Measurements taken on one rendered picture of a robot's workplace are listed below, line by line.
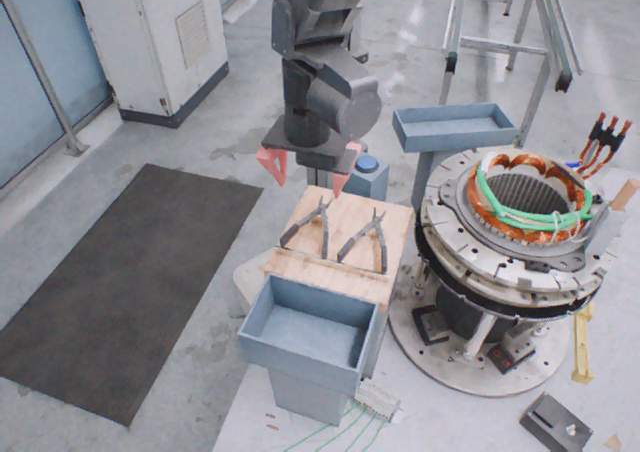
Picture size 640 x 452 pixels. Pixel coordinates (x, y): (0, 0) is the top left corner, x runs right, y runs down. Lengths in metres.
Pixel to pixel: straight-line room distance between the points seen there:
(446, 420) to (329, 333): 0.30
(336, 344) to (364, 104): 0.37
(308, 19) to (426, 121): 0.64
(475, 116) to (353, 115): 0.66
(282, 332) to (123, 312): 1.39
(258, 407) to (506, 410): 0.46
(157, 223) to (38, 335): 0.72
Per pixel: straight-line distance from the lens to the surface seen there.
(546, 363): 0.97
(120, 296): 2.08
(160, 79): 2.78
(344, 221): 0.72
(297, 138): 0.54
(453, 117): 1.06
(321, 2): 0.43
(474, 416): 0.89
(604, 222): 0.70
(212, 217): 2.25
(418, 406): 0.87
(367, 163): 0.86
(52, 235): 2.52
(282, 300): 0.70
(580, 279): 0.70
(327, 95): 0.45
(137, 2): 2.61
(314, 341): 0.68
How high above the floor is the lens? 1.59
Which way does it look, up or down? 45 degrees down
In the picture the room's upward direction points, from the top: straight up
